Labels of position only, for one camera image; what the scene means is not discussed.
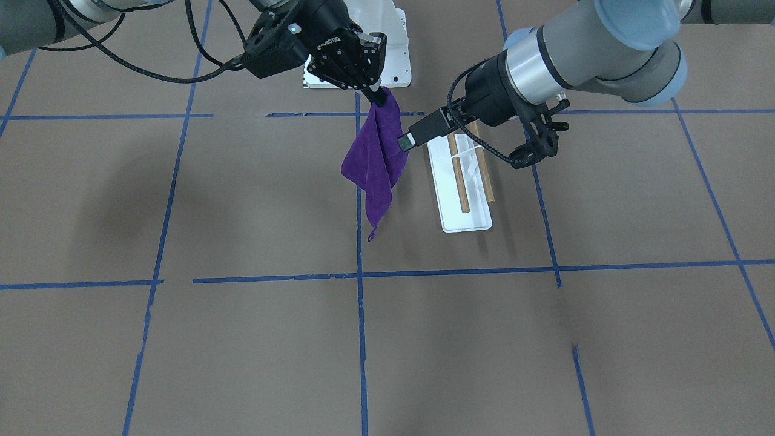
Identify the white towel rack base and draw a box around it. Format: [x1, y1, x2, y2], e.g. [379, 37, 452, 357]
[427, 133, 495, 234]

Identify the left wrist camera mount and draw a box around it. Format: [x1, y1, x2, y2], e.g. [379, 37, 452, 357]
[509, 93, 570, 169]

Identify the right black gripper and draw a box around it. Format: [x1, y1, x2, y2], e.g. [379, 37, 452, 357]
[297, 1, 388, 107]

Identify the wooden rack rod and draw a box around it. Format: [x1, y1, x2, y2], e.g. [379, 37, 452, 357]
[447, 133, 470, 214]
[468, 121, 495, 204]

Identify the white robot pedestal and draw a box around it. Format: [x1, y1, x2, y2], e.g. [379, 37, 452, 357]
[303, 0, 412, 90]

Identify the purple microfiber towel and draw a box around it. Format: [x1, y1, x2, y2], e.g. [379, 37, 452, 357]
[341, 87, 409, 241]

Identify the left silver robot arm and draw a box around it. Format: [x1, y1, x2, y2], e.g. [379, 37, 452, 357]
[398, 1, 773, 169]

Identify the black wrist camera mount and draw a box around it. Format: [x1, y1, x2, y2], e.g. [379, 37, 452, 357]
[241, 11, 309, 78]

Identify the lower wooden rack rod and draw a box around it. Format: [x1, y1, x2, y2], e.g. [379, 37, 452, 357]
[468, 121, 495, 204]

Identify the upper wooden rack rod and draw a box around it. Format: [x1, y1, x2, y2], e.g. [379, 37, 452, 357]
[447, 133, 470, 214]

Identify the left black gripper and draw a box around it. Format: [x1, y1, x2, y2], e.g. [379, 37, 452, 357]
[398, 51, 527, 152]

